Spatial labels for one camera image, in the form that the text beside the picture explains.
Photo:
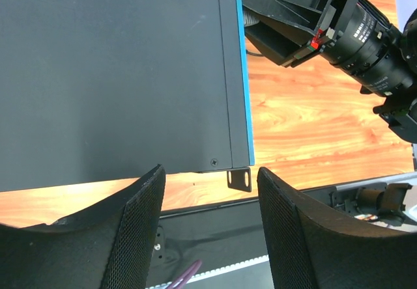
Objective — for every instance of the grey slotted cable duct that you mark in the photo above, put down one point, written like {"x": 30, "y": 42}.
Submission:
{"x": 226, "y": 269}

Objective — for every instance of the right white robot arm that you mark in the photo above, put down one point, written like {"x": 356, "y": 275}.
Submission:
{"x": 399, "y": 110}

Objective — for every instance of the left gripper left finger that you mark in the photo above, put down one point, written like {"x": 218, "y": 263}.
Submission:
{"x": 106, "y": 245}

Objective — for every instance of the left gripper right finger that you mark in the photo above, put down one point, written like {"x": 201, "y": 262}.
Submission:
{"x": 311, "y": 245}

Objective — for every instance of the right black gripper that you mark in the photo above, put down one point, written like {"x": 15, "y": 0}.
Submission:
{"x": 352, "y": 35}

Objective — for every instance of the dark blue network switch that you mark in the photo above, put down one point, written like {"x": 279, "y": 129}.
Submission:
{"x": 95, "y": 90}

